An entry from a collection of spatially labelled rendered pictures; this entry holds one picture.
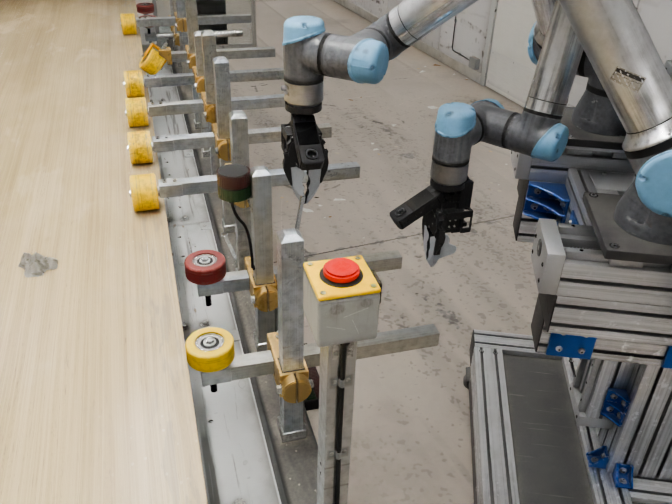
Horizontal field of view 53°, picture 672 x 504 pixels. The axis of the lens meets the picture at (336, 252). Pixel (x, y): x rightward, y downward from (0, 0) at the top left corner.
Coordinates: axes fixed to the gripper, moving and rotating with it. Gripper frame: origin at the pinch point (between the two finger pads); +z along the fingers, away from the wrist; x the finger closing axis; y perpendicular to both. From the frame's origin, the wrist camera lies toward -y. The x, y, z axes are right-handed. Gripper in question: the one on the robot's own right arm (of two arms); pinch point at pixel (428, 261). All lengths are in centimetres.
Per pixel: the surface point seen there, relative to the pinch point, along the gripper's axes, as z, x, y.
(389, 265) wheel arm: -1.5, -1.6, -9.9
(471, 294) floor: 83, 88, 65
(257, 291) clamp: -3.5, -7.0, -39.4
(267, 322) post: 5.5, -5.9, -37.4
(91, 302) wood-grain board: -7, -9, -70
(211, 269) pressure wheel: -7.9, -3.8, -47.6
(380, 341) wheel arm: -2.7, -26.2, -20.5
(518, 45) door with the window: 45, 301, 198
